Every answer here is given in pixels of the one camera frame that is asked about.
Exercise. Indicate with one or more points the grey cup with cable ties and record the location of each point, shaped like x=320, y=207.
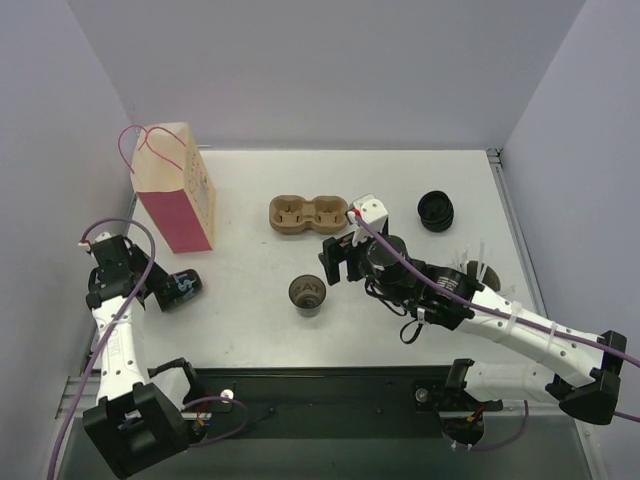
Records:
x=476, y=262

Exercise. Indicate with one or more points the black paper cup with lettering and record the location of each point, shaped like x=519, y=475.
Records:
x=178, y=289

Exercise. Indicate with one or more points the dark cup with EAT print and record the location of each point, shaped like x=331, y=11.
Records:
x=307, y=293

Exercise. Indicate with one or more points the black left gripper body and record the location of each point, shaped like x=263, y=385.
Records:
x=151, y=279

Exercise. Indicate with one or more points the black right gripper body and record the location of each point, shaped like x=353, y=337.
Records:
x=345, y=257

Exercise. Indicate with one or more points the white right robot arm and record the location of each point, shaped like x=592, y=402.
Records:
x=577, y=371

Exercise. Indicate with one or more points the stack of black cup lids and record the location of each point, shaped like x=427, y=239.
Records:
x=436, y=211

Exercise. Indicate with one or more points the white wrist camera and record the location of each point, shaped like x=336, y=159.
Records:
x=366, y=213
x=86, y=245

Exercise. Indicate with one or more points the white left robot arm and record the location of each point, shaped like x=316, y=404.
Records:
x=137, y=420

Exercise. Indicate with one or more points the brown cardboard cup carrier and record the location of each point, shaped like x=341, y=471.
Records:
x=293, y=214

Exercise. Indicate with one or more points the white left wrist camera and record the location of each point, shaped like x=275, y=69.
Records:
x=86, y=245

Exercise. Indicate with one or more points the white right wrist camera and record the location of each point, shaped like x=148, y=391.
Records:
x=366, y=213

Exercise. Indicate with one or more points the pink and cream paper bag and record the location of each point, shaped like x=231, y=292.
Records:
x=171, y=180

